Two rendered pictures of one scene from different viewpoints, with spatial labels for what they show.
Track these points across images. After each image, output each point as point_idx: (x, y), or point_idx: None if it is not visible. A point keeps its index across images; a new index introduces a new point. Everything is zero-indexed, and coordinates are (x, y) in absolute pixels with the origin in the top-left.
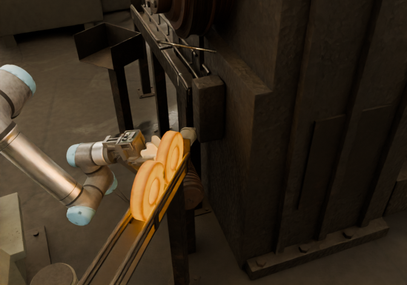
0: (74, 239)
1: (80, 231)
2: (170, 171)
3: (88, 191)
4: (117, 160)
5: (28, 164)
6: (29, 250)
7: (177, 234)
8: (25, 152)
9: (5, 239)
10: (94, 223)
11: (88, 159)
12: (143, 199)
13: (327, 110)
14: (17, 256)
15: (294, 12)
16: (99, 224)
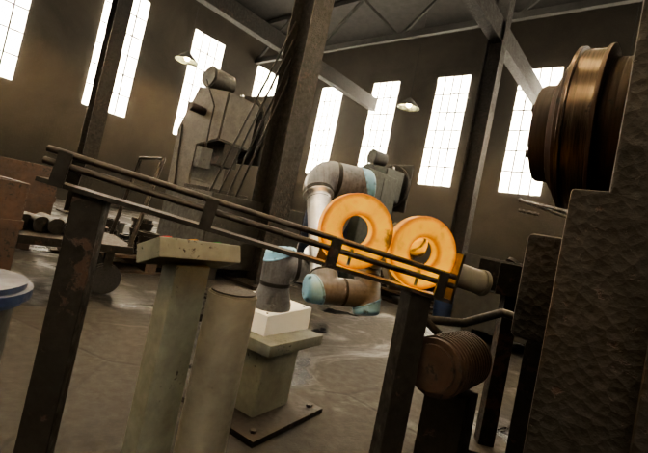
0: (327, 437)
1: (341, 439)
2: (404, 255)
3: (337, 278)
4: None
5: (312, 215)
6: (288, 408)
7: (385, 407)
8: (318, 205)
9: (273, 337)
10: (360, 445)
11: None
12: (332, 207)
13: None
14: (263, 348)
15: None
16: (364, 450)
